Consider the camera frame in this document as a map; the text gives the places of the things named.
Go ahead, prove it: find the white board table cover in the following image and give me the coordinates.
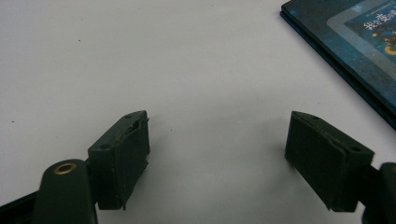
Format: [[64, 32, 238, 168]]
[[0, 0, 396, 224]]

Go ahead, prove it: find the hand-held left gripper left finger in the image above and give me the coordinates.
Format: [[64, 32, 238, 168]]
[[88, 109, 151, 211]]

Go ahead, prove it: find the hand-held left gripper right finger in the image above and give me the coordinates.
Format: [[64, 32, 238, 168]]
[[284, 110, 375, 213]]

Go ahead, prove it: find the dark blue picture book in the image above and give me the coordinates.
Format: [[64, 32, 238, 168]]
[[279, 0, 396, 130]]

